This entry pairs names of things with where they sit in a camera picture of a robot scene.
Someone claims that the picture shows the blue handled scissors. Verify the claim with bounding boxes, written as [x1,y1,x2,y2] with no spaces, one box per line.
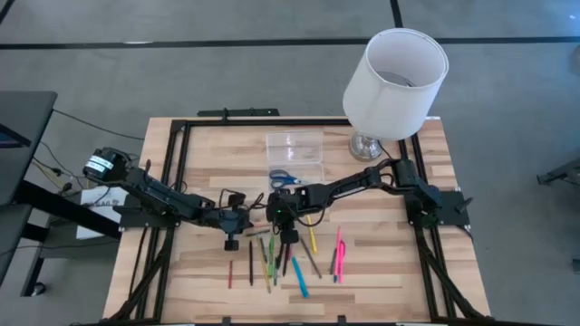
[268,168,318,190]

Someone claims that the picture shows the long matte black pen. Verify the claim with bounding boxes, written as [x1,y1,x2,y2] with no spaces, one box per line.
[247,239,255,287]

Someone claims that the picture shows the clear plastic supply box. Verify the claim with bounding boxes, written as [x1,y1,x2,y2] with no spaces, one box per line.
[266,129,326,196]

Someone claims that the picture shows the slim pink highlighter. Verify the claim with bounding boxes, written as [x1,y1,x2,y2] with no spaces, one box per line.
[336,227,343,284]

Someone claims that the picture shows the white paper box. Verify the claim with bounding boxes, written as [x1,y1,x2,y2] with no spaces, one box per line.
[74,184,131,241]

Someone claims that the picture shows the black mounting bar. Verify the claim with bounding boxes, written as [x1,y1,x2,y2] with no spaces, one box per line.
[197,107,280,119]

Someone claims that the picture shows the white shade table lamp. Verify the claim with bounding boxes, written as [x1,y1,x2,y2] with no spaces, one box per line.
[342,27,450,163]

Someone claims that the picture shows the black desk beam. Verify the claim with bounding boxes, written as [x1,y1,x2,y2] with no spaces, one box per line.
[13,179,124,241]

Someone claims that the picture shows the dark grey low desk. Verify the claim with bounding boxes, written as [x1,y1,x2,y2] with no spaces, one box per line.
[0,203,34,286]

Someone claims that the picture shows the dark tablet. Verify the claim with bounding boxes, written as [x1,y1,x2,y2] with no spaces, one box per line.
[0,122,33,150]

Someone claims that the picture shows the black floor stand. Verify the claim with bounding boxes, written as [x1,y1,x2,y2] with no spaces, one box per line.
[536,156,580,187]

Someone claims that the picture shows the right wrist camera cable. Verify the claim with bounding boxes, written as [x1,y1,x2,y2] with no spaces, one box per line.
[289,201,328,228]

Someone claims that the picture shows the black aluminium table frame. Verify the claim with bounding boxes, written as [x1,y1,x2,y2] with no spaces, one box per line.
[102,116,493,326]

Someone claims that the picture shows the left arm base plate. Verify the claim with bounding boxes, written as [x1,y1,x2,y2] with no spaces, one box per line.
[118,194,185,229]

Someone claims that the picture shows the black lamp cord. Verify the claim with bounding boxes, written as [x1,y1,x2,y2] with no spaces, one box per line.
[379,139,402,162]

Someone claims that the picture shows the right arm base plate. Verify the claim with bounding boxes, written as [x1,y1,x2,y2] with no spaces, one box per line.
[405,189,472,227]

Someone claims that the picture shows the black floor cable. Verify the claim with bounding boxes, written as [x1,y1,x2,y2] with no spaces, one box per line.
[52,108,147,142]

